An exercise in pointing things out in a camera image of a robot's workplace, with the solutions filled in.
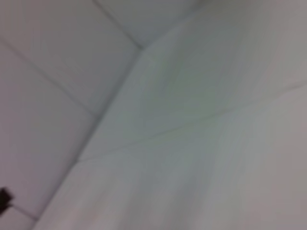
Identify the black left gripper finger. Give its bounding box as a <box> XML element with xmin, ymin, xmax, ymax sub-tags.
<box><xmin>0</xmin><ymin>187</ymin><xmax>15</xmax><ymax>215</ymax></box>

